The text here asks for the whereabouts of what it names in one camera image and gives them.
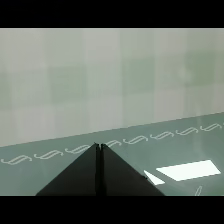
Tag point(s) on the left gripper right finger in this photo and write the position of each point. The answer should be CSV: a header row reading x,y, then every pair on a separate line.
x,y
121,176

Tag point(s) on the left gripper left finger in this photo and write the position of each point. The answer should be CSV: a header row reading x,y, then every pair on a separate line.
x,y
78,176

